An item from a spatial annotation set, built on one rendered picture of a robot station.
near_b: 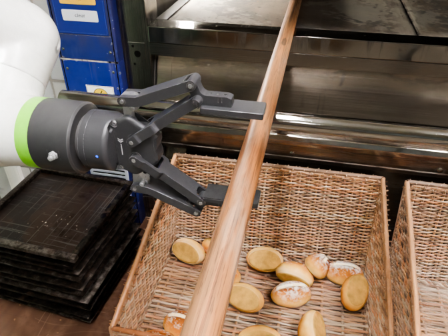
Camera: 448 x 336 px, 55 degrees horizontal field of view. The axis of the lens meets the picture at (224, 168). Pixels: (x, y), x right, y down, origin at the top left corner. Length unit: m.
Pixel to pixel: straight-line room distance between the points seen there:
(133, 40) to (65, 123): 0.59
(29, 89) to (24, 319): 0.71
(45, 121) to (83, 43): 0.59
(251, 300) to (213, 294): 0.72
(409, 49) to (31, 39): 0.74
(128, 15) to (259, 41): 0.31
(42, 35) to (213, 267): 0.41
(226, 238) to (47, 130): 0.26
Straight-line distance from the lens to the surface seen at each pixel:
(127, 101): 0.51
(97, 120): 0.53
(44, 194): 1.18
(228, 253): 0.38
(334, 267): 1.17
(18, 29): 0.63
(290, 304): 1.10
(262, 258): 1.16
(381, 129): 0.67
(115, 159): 0.55
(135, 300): 1.03
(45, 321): 1.19
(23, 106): 0.58
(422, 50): 1.03
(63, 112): 0.55
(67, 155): 0.54
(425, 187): 1.16
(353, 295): 1.11
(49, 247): 1.02
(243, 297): 1.08
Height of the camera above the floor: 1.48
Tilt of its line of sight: 35 degrees down
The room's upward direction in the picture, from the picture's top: straight up
